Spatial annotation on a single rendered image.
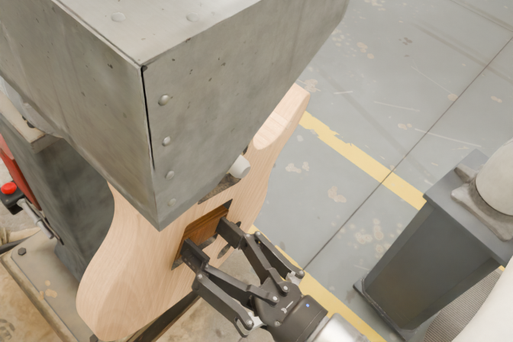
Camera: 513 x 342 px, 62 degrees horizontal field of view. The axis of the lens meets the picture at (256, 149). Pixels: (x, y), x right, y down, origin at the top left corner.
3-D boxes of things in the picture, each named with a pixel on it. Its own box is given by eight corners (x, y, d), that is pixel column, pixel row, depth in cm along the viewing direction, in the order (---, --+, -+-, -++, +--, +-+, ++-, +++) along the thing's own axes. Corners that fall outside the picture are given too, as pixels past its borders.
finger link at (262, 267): (282, 293, 57) (291, 290, 58) (244, 230, 64) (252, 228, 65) (272, 310, 59) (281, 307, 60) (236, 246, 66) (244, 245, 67)
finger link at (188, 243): (204, 271, 60) (201, 274, 60) (171, 239, 63) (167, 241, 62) (211, 258, 59) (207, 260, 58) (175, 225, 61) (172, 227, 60)
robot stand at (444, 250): (393, 248, 186) (475, 147, 132) (446, 298, 175) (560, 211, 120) (351, 286, 173) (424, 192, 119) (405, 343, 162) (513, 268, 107)
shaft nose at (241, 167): (224, 174, 49) (228, 159, 48) (237, 166, 51) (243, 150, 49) (236, 184, 48) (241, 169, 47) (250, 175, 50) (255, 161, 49)
